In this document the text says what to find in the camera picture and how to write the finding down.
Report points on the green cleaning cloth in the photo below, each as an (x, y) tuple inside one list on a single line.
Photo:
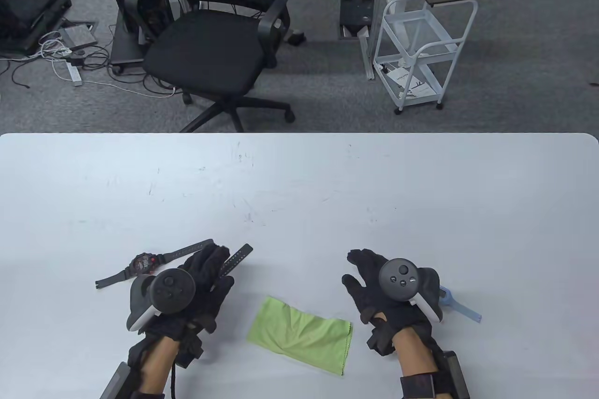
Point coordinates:
[(299, 333)]

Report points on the person's left forearm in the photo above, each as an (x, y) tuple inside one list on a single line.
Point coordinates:
[(157, 366)]

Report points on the black computer cart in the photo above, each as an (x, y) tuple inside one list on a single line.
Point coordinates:
[(126, 46)]

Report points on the grey floor plate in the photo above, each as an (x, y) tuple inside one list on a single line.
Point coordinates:
[(77, 34)]

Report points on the white metal stand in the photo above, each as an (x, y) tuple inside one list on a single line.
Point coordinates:
[(366, 53)]

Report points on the black open floor hatch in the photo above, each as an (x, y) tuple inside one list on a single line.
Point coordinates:
[(355, 10)]

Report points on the black glove sensor box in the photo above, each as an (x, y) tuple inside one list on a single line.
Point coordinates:
[(192, 347), (380, 338)]

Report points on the light blue watch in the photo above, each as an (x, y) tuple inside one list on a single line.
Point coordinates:
[(463, 308)]

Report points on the person's right hand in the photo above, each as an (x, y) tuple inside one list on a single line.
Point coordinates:
[(369, 296)]

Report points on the black watch with red face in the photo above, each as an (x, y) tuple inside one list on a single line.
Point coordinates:
[(142, 264)]

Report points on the black mesh office chair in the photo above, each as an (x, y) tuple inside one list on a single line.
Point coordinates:
[(206, 53)]

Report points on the person's left hand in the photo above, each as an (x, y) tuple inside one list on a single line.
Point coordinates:
[(206, 286)]

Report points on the white paper booklet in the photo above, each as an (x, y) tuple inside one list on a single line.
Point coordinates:
[(407, 83)]

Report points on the white power strip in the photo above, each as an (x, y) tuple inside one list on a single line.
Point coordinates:
[(75, 75)]

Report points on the black watch with grey face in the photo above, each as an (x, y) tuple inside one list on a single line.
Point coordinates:
[(238, 256)]

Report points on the black forearm band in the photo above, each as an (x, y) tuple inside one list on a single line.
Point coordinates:
[(421, 387)]

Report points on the small black floor device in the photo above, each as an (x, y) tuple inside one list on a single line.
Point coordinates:
[(295, 38)]

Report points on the black wrist camera unit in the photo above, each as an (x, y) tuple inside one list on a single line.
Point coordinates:
[(117, 382), (456, 375)]

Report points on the person's right forearm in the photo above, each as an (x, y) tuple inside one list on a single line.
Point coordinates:
[(414, 352)]

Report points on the black power adapter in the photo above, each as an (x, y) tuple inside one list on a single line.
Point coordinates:
[(77, 61)]

